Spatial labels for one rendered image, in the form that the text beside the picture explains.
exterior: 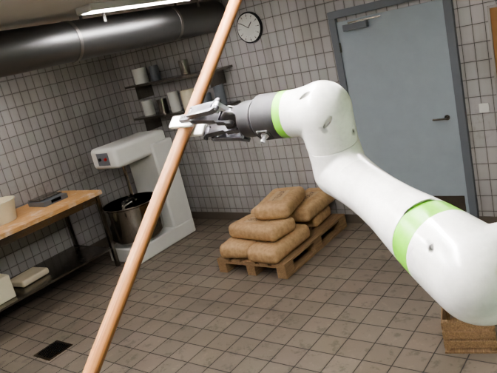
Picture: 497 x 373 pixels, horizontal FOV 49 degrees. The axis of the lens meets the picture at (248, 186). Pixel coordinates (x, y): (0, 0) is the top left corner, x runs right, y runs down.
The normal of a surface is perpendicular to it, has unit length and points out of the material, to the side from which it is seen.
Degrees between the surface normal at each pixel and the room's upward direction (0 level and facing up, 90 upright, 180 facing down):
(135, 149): 90
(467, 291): 82
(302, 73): 90
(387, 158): 90
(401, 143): 90
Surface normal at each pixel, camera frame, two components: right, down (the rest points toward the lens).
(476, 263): -0.40, -0.40
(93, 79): 0.79, -0.02
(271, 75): -0.58, 0.34
